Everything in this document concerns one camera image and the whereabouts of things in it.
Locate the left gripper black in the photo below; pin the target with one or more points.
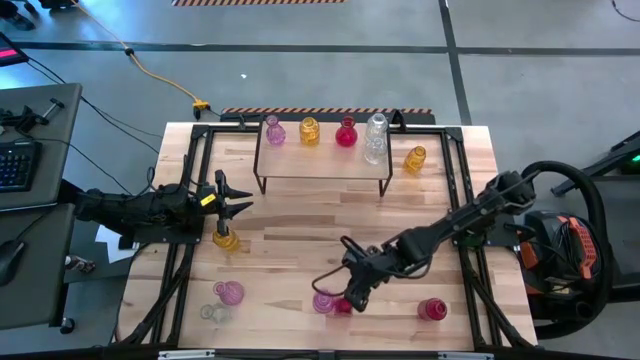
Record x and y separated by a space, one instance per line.
197 212

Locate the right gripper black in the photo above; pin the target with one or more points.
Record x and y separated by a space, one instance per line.
370 270

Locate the red square ribbed glass vase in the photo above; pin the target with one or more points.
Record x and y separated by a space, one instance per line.
342 308

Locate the ribbed pink glass bottle vase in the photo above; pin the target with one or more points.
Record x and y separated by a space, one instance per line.
322 302

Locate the yellow embossed glass bottle vase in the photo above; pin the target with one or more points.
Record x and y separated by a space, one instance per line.
226 242

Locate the red glass bottle vase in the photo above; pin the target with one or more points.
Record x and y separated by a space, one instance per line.
433 310

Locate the small pink glass vase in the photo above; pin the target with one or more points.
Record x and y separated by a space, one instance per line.
276 136

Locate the fluted pink flared-neck vase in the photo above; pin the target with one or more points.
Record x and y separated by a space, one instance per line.
231 293

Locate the round red glass vase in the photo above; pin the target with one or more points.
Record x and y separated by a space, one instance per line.
346 136

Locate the amber glass vase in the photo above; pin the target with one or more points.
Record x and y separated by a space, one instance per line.
414 159

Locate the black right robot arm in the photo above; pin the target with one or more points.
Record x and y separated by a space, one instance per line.
465 217

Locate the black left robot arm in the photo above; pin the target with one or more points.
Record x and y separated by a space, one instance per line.
130 210

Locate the wooden shelf, black metal legs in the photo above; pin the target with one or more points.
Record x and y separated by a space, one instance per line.
320 162

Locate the yellow tape tag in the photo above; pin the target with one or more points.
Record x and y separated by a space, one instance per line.
207 200

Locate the slender clear glass vase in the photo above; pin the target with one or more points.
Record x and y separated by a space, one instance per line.
216 313

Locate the grey desk top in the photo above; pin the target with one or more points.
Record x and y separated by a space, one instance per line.
40 290
55 150

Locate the black keyboard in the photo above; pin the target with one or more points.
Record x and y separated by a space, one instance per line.
17 167

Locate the black desk clamp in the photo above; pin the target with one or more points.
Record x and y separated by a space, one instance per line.
25 120

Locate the black orange shop vacuum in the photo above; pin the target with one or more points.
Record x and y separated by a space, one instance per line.
582 245

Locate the black computer mouse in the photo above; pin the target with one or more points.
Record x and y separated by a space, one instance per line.
10 257

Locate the black monitor screen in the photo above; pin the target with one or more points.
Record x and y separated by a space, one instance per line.
10 52

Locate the dark chair base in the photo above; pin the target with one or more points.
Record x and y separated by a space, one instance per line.
15 17

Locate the black stand with green light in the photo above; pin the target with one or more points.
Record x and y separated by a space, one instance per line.
622 152

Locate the silver metal bracket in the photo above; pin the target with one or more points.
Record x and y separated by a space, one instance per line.
186 355
465 356

